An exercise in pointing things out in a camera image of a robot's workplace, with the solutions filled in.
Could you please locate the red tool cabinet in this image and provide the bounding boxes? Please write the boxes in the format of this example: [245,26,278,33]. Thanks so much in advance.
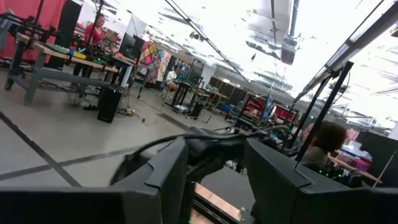
[273,104,300,125]
[245,95,274,123]

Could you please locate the black computer tower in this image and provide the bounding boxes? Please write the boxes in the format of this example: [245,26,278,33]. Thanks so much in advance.
[96,84,126,124]

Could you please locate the wooden background desk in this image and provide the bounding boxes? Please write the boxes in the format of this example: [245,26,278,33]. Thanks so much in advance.
[326,154,384,185]

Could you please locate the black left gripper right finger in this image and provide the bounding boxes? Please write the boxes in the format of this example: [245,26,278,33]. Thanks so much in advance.
[244,138,398,224]

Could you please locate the silver ventilation duct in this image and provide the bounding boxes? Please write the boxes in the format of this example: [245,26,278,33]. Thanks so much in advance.
[279,0,302,66]

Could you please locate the colourful patchwork quilt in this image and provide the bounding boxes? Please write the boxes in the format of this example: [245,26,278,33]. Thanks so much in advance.
[138,41,172,83]

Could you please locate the person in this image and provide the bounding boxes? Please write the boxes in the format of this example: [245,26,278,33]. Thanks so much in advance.
[83,14,106,47]
[300,120,349,174]

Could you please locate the wooden workbench grey legs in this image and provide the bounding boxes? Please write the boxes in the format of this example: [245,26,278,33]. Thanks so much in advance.
[4,32,137,106]

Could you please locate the black partition panel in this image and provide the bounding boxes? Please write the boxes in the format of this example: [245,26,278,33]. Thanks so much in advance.
[46,0,84,70]

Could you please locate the black computer monitor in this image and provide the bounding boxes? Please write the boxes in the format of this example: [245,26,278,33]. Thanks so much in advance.
[119,32,146,60]

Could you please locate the red curtain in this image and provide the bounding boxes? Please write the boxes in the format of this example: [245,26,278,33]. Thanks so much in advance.
[0,0,67,60]

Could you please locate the black standing desk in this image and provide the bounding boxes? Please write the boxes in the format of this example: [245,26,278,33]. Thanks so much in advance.
[164,58,205,113]

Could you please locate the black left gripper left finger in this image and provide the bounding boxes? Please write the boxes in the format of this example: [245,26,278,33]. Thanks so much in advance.
[0,136,190,224]

